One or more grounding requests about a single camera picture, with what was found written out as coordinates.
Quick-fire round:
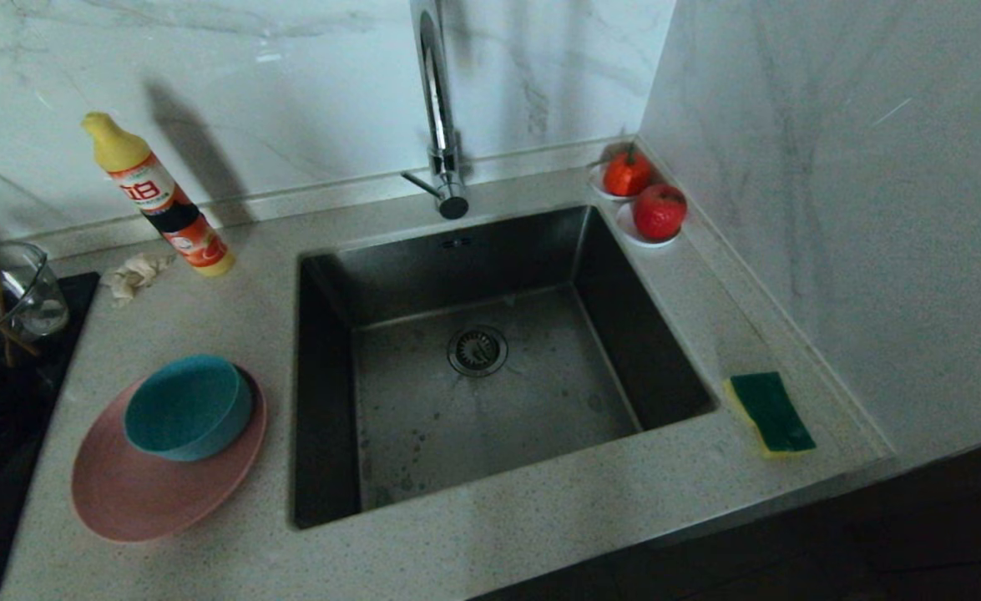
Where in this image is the orange detergent bottle yellow cap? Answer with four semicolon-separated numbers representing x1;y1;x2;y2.
81;112;235;277

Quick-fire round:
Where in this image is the stainless steel sink basin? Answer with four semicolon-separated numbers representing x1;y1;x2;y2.
290;203;719;532

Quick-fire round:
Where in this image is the chrome faucet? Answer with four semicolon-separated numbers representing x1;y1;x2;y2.
401;0;470;220

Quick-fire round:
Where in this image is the green and yellow sponge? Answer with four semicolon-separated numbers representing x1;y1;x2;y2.
724;371;817;458

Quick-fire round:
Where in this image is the round metal drain strainer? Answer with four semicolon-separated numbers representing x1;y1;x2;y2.
447;325;508;377

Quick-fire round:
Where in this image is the orange-red tomato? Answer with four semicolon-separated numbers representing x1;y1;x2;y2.
603;144;654;198

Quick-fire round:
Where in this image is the red apple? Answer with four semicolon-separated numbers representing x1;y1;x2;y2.
632;184;688;242

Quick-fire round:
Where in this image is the teal bowl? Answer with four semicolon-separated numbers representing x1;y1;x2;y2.
124;355;254;462

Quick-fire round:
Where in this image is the crumpled beige tissue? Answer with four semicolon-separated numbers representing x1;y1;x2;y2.
102;252;175;306

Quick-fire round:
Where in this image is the pink plate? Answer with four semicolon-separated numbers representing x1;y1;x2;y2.
71;365;268;544

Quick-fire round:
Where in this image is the clear glass measuring cup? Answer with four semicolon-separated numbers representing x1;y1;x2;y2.
0;242;70;351

